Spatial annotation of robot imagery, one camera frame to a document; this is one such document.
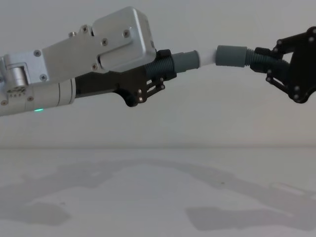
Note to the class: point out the white plastic tube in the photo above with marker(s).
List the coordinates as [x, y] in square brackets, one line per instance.
[207, 58]

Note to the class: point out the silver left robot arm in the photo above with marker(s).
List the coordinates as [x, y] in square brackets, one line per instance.
[118, 37]

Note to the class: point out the white table cloth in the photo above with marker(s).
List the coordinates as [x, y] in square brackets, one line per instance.
[148, 192]

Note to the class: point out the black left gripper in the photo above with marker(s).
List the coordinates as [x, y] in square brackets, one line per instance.
[111, 82]

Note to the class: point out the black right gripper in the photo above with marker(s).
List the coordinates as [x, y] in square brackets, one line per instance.
[304, 69]

